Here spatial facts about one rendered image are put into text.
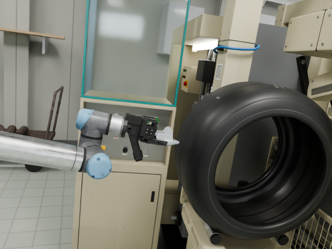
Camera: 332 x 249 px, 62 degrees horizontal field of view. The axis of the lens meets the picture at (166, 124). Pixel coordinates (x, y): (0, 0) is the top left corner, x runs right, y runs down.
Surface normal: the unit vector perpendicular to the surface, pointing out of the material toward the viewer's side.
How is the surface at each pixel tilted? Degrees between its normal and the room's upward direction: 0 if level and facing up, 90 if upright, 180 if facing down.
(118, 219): 90
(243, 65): 90
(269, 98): 44
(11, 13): 90
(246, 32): 90
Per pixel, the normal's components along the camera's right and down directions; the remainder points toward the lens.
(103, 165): 0.43, 0.25
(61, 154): 0.54, -0.17
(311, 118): 0.25, 0.07
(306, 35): -0.98, -0.09
